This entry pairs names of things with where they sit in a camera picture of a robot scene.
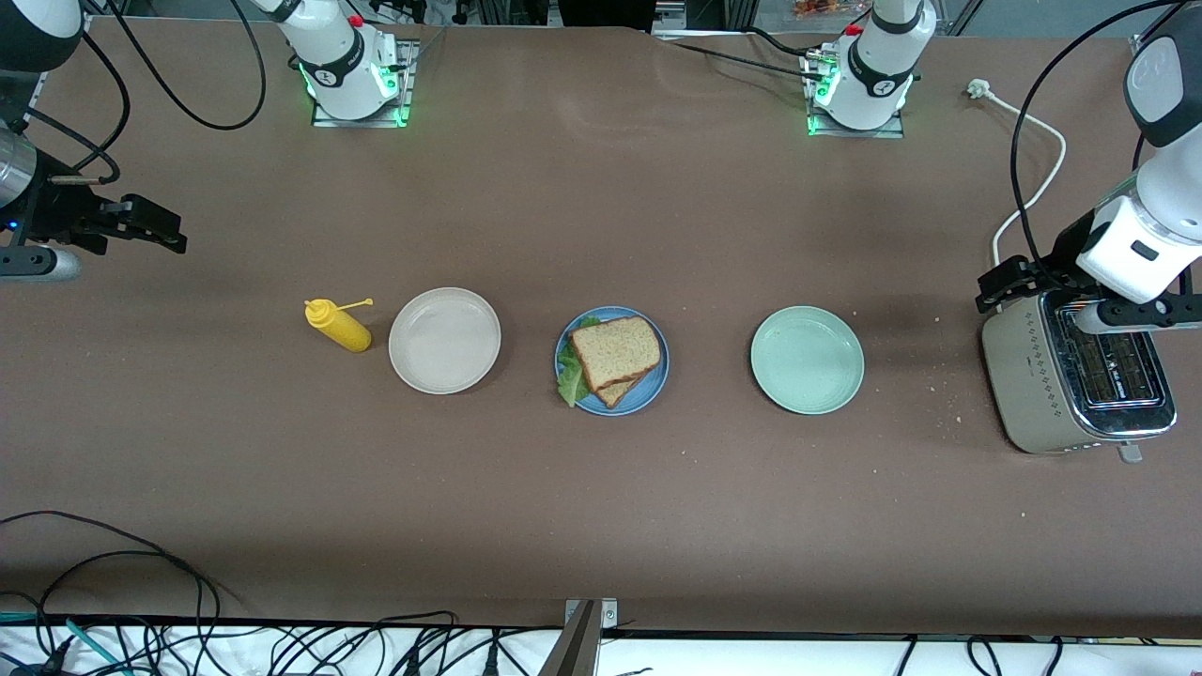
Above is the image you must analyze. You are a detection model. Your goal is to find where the yellow squeeze bottle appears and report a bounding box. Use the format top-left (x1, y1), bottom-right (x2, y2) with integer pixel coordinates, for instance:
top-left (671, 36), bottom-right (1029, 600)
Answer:
top-left (304, 298), bottom-right (375, 354)

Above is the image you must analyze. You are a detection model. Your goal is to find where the brown toast slice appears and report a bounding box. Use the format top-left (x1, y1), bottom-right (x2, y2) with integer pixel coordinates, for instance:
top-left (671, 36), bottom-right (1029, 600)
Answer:
top-left (570, 315), bottom-right (662, 393)
top-left (592, 369), bottom-right (651, 410)

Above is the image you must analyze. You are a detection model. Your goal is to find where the green lettuce leaf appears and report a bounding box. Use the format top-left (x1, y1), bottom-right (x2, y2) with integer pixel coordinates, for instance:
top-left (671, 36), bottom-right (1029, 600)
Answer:
top-left (557, 316), bottom-right (602, 408)

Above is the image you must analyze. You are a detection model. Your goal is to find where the mint green round plate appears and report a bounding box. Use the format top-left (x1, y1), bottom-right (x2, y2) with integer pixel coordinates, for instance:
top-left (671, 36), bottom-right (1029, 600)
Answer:
top-left (749, 305), bottom-right (866, 416)

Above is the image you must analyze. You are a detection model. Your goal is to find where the beige round plate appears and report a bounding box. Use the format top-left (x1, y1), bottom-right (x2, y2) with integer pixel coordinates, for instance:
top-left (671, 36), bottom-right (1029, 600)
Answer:
top-left (388, 287), bottom-right (502, 395)

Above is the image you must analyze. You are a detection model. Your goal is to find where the blue round plate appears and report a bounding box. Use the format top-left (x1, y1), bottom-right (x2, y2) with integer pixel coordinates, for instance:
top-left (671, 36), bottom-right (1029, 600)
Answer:
top-left (554, 306), bottom-right (670, 417)

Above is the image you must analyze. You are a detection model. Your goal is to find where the beige chrome toaster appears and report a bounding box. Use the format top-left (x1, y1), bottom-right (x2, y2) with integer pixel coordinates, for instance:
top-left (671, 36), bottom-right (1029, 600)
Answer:
top-left (981, 286), bottom-right (1179, 466)

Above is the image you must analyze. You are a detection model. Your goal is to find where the grey metal bar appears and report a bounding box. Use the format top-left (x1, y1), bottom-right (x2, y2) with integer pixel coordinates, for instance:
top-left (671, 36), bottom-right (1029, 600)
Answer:
top-left (537, 601), bottom-right (602, 676)

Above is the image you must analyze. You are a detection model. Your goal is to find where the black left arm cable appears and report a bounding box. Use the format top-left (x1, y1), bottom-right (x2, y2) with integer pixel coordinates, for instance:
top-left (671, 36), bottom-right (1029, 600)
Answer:
top-left (1009, 0), bottom-right (1186, 283)

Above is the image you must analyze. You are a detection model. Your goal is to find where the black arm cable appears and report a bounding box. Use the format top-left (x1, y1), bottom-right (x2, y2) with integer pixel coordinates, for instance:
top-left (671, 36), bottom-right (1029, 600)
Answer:
top-left (0, 0), bottom-right (269, 184)
top-left (1009, 0), bottom-right (1186, 283)

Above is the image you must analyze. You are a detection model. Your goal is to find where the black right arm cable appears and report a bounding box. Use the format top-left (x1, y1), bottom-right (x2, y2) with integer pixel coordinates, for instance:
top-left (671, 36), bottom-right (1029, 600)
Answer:
top-left (0, 0), bottom-right (269, 184)

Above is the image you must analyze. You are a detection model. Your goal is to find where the white toaster power cord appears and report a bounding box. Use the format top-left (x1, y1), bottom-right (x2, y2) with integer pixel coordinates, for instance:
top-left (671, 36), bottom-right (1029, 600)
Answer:
top-left (967, 79), bottom-right (1069, 273)

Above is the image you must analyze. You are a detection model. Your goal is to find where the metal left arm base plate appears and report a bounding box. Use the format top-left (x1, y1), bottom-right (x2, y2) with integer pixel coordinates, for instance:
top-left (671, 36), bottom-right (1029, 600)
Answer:
top-left (806, 47), bottom-right (905, 139)

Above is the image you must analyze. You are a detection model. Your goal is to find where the aluminium frame profile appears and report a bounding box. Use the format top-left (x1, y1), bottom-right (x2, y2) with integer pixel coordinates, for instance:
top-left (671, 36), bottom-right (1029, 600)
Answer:
top-left (1132, 0), bottom-right (1202, 63)

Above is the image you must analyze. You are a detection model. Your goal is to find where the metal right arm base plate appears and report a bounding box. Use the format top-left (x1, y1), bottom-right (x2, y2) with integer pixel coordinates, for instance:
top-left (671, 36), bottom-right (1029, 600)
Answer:
top-left (312, 39), bottom-right (416, 129)

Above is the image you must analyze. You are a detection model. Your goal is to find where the looped black cable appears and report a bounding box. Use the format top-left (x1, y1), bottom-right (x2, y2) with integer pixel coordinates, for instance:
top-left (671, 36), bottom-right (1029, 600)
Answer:
top-left (0, 512), bottom-right (222, 658)

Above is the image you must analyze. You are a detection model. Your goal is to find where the short black table cable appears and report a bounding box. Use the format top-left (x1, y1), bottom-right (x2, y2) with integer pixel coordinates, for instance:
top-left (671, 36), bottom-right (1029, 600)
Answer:
top-left (747, 26), bottom-right (827, 59)

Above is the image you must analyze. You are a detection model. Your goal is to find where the long black table cable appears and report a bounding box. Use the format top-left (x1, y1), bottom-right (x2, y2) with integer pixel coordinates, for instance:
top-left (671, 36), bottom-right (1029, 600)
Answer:
top-left (671, 42), bottom-right (832, 81)

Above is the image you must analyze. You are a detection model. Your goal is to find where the teal cable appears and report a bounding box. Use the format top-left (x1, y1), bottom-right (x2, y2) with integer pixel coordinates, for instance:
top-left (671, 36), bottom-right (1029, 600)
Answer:
top-left (0, 610), bottom-right (128, 675)

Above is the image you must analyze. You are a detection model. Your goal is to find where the silver corner bracket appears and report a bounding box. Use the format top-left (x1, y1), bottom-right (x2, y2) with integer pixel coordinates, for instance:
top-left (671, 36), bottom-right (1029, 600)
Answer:
top-left (565, 598), bottom-right (619, 632)

